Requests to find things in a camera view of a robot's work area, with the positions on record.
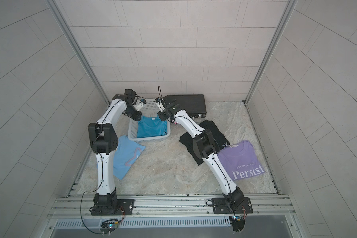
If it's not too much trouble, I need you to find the teal t-shirt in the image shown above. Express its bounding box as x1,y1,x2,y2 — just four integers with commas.
137,116,167,138

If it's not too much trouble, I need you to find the black t-shirt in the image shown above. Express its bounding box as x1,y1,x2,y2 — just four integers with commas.
179,120,230,166

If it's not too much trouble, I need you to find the light blue t-shirt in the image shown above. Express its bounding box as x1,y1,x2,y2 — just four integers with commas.
113,135,146,180

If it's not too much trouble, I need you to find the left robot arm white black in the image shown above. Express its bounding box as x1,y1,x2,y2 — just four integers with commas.
88,89,145,209

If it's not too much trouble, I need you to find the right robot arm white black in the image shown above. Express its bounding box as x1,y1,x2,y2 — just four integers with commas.
155,97,245,212

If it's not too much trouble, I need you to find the purple folded t-shirt Persist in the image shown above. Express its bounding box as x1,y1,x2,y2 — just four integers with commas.
218,140,265,181

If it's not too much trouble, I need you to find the black hard case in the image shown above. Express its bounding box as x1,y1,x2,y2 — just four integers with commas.
163,94,207,118

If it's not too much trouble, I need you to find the left green circuit board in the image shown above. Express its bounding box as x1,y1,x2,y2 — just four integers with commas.
100,219,120,235

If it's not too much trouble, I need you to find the green circuit board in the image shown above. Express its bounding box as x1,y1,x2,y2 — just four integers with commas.
229,216,246,232
100,219,120,235

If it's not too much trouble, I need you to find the right green circuit board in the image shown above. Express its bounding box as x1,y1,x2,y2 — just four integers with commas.
229,216,246,232

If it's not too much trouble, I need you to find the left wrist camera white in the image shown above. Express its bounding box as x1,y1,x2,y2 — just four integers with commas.
133,98,146,111

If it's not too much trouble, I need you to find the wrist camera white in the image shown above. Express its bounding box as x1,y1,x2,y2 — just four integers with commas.
155,97,166,112
133,98,146,111

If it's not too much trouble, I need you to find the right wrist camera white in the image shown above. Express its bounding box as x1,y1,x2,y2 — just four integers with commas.
155,97,166,112

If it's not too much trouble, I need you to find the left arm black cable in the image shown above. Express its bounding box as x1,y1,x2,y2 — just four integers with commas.
79,178,105,235

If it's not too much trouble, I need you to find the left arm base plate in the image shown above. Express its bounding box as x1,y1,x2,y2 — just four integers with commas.
89,199,135,216

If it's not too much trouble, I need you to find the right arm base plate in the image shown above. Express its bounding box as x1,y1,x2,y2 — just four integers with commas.
206,197,253,214

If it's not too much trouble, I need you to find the aluminium mounting rail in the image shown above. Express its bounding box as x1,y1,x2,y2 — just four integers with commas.
47,194,296,219

